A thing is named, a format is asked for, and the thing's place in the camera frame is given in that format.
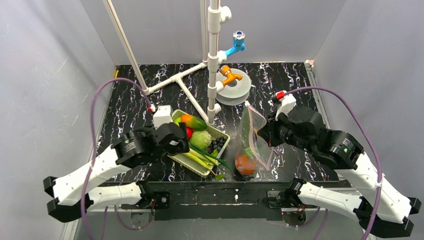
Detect green toy bitter gourd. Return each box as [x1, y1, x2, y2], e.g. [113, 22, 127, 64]
[243, 134, 257, 158]

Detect clear zip top bag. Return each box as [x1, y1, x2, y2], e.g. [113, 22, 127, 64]
[234, 101, 275, 179]

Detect orange toy fruit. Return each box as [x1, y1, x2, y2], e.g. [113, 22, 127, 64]
[235, 154, 257, 176]

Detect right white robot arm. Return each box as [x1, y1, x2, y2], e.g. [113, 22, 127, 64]
[257, 107, 422, 238]

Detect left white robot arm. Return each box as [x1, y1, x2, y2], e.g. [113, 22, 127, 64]
[43, 122, 190, 223]

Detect pale green plastic basket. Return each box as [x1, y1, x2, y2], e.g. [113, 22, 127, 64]
[170, 126, 230, 178]

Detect orange green toy mango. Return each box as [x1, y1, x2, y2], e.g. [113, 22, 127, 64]
[180, 114, 208, 131]

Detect green toy cabbage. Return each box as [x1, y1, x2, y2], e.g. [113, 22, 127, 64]
[189, 130, 212, 150]

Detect dark toy grapes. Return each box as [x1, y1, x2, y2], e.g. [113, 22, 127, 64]
[207, 136, 227, 154]

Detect green toy scallions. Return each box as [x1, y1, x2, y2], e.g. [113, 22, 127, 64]
[182, 146, 233, 180]

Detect grey filament spool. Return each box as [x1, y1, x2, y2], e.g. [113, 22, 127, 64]
[215, 68, 252, 106]

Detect orange toy faucet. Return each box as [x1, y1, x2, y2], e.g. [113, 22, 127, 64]
[219, 65, 243, 87]

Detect blue toy faucet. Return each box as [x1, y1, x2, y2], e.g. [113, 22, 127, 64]
[224, 30, 246, 58]

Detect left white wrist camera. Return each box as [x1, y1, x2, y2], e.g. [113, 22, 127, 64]
[148, 104, 173, 129]

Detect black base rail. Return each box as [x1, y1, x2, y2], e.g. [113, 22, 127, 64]
[121, 180, 342, 222]

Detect white pvc pipe frame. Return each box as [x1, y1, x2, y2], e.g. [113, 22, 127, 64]
[102, 0, 232, 125]

